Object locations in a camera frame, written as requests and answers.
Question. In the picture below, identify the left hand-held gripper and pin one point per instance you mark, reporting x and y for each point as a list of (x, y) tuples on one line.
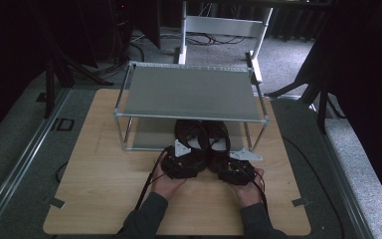
[(179, 164)]

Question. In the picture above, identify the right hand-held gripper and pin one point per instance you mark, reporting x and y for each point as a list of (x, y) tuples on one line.
[(237, 171)]

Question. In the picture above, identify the black leather shoe white insole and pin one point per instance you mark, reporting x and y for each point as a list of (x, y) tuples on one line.
[(189, 132)]

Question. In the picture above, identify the grey metal shoe rack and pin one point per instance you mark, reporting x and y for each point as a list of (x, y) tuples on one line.
[(190, 93)]

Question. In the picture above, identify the person's left hand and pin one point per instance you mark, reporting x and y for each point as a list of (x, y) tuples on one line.
[(167, 187)]

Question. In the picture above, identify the person's right hand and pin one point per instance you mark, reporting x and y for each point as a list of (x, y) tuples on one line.
[(249, 194)]

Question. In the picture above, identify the grey tape piece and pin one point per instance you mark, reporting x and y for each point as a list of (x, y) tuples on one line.
[(54, 202), (301, 201)]

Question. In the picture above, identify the black tripod stand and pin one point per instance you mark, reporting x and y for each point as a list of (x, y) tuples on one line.
[(321, 103), (49, 89)]

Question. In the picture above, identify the dark curtain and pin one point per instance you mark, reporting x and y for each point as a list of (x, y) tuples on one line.
[(368, 83), (6, 49)]

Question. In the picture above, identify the aluminium floor rail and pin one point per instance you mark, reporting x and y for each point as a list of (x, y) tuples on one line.
[(344, 189), (23, 159)]

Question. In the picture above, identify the black floor bracket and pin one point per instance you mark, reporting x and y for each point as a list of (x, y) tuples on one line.
[(59, 124)]

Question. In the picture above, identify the white desk frame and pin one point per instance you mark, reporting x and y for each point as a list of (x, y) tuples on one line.
[(224, 26)]

